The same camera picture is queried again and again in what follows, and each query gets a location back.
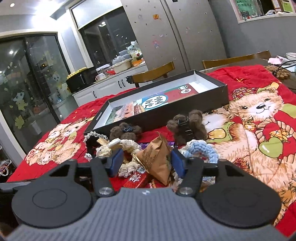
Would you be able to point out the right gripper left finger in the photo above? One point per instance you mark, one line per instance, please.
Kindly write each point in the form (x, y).
(103, 168)

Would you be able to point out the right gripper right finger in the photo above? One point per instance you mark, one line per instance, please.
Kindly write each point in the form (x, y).
(190, 170)

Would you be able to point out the cream crochet scrunchie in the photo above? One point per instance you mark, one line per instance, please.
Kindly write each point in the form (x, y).
(130, 149)

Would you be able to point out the red lighter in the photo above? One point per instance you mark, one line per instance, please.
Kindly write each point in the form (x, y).
(137, 180)

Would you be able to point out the blue crochet scrunchie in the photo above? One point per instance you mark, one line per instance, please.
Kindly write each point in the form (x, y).
(200, 146)

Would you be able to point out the brown paper pyramid packet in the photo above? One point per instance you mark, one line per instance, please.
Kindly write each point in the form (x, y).
(157, 162)

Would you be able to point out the black white lace scrunchie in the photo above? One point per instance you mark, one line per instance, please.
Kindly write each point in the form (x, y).
(93, 140)

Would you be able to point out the brown fuzzy hair clip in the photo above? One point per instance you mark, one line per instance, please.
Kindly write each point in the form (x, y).
(125, 131)
(187, 128)

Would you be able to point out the purple foil snack bar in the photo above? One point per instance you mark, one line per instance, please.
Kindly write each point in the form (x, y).
(157, 144)

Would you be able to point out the black shallow cardboard box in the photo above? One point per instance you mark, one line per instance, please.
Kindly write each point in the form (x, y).
(213, 94)

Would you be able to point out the white kitchen cabinet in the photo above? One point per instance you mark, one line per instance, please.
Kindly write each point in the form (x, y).
(108, 86)

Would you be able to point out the white mug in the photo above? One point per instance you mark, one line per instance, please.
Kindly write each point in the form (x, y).
(100, 76)

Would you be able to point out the black microwave oven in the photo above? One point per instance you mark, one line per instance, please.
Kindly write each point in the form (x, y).
(82, 79)

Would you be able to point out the glass sliding door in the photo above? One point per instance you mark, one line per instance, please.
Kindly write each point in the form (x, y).
(33, 84)

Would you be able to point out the wooden chair left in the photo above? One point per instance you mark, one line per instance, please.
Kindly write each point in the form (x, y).
(151, 75)

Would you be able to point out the wooden chair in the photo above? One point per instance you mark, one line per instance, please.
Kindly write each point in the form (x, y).
(215, 63)
(151, 75)

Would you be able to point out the cream plastic basin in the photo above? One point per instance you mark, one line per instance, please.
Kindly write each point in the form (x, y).
(122, 66)

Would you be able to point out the brown woven coaster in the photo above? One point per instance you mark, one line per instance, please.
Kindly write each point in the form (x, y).
(278, 72)

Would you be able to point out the wooden chair right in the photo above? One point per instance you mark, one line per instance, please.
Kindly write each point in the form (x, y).
(215, 63)

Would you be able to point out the pink white cloth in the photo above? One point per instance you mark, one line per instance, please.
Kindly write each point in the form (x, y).
(278, 60)

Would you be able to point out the silver double door refrigerator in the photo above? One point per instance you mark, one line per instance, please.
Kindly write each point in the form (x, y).
(182, 32)

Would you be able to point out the white bowl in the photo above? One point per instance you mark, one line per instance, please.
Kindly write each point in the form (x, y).
(291, 56)

